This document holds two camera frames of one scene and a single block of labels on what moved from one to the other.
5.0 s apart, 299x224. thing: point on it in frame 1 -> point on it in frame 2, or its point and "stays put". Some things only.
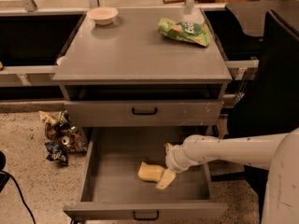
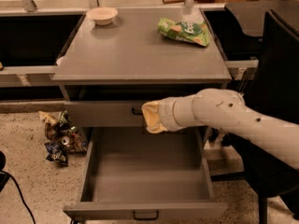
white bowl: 102,15 stays put
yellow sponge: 150,173 -> 151,119
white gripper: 172,160 -> 167,114
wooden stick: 174,0 stays put
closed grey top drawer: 147,113 stays put
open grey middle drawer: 112,185 stays put
